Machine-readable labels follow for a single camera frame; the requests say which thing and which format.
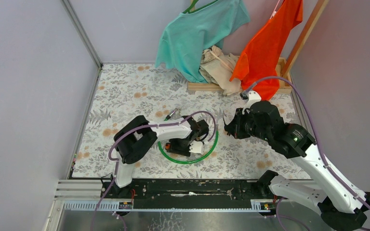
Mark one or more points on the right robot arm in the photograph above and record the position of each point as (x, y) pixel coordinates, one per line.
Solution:
(340, 204)

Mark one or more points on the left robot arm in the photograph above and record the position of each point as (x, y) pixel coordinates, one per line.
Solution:
(184, 137)

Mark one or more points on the orange t-shirt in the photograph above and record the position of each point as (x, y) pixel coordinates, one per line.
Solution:
(260, 57)

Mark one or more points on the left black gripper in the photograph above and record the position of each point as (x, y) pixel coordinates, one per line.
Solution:
(175, 149)

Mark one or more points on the teal t-shirt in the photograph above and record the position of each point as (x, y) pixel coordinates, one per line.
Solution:
(186, 37)

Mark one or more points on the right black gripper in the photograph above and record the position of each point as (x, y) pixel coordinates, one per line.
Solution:
(234, 127)

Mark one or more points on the floral table mat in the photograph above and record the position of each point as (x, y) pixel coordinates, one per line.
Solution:
(128, 90)

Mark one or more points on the beige cloth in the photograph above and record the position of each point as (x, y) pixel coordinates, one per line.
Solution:
(217, 68)

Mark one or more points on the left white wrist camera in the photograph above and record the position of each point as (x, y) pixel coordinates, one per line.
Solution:
(196, 147)

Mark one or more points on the orange black padlock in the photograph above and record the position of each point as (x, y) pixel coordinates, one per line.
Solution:
(168, 147)

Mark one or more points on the green clothes hanger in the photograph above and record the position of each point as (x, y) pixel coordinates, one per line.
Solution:
(192, 8)

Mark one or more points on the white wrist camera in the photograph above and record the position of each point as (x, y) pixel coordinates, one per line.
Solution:
(196, 147)
(251, 97)

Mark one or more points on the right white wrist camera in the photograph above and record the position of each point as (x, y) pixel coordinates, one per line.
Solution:
(251, 97)

